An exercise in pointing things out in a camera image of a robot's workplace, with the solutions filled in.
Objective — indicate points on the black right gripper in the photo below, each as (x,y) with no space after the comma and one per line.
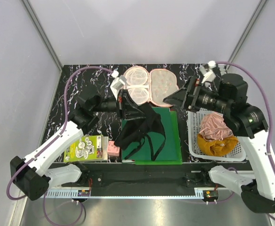
(180,98)

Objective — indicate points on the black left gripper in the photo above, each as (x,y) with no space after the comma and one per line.
(127,107)

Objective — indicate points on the black bra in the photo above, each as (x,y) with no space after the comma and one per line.
(138,130)

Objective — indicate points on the pink floral mesh laundry bag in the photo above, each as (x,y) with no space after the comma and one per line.
(151,87)

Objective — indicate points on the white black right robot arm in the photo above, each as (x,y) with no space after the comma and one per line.
(248,124)

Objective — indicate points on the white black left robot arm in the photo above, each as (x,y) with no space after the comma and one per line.
(33,175)

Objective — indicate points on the white perforated plastic basket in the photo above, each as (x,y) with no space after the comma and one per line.
(194,120)

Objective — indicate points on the small pink box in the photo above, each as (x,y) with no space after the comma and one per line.
(113,150)

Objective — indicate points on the pink lace garment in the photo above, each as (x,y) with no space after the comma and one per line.
(213,127)

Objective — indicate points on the lime green illustrated book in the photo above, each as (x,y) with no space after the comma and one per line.
(87,149)

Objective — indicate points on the mustard yellow garment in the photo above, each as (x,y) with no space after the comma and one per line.
(217,148)

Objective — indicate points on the light green folder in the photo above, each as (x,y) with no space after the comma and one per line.
(177,148)

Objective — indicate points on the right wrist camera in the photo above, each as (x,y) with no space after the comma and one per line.
(208,73)

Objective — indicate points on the dark green ring binder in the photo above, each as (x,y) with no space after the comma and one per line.
(144,154)

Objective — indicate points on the white slotted cable duct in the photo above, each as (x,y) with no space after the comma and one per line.
(97,193)

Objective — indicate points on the right aluminium frame post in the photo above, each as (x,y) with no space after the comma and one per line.
(248,28)

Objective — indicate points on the aluminium frame post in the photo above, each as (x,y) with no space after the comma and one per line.
(40,30)
(248,28)

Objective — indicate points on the left aluminium frame post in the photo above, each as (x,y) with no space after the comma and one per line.
(40,30)

